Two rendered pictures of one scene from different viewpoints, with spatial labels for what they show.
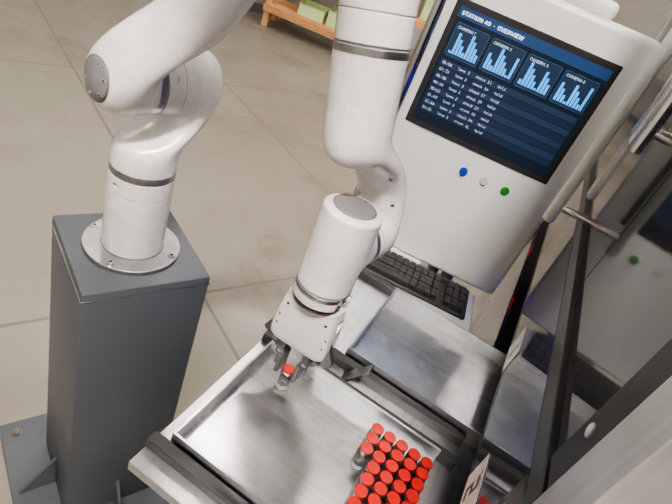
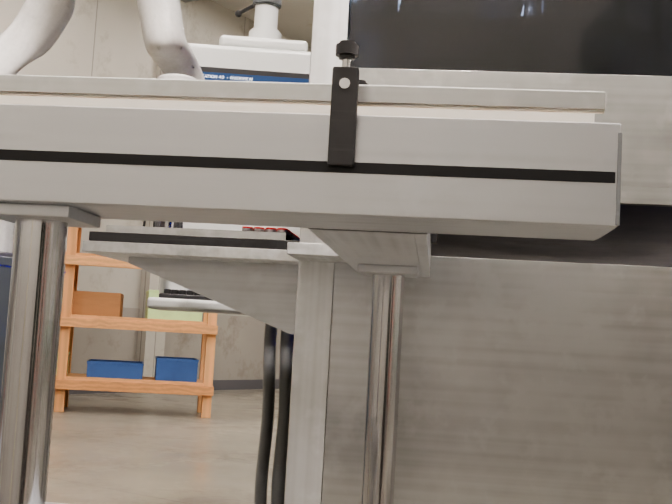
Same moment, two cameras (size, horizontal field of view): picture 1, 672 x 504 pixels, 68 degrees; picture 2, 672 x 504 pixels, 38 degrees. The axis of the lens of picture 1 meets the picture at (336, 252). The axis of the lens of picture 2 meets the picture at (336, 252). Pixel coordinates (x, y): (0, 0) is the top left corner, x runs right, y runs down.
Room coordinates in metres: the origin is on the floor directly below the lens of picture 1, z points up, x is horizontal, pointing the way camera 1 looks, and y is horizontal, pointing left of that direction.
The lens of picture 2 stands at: (-1.44, -0.03, 0.73)
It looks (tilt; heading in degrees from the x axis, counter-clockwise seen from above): 5 degrees up; 351
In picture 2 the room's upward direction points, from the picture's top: 3 degrees clockwise
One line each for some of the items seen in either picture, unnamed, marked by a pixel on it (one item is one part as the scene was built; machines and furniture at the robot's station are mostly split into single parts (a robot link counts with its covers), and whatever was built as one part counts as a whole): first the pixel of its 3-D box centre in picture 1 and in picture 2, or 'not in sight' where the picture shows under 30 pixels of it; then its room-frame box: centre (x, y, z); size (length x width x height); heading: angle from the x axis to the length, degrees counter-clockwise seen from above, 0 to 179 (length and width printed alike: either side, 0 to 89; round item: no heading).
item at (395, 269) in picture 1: (402, 271); (236, 298); (1.19, -0.19, 0.82); 0.40 x 0.14 x 0.02; 84
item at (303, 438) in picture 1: (315, 448); (210, 245); (0.49, -0.09, 0.90); 0.34 x 0.26 x 0.04; 74
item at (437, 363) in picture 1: (442, 365); not in sight; (0.79, -0.29, 0.90); 0.34 x 0.26 x 0.04; 75
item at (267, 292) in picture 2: not in sight; (215, 295); (0.40, -0.10, 0.80); 0.34 x 0.03 x 0.13; 75
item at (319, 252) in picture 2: not in sight; (333, 253); (0.16, -0.28, 0.87); 0.14 x 0.13 x 0.02; 75
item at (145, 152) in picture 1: (166, 109); not in sight; (0.82, 0.38, 1.16); 0.19 x 0.12 x 0.24; 153
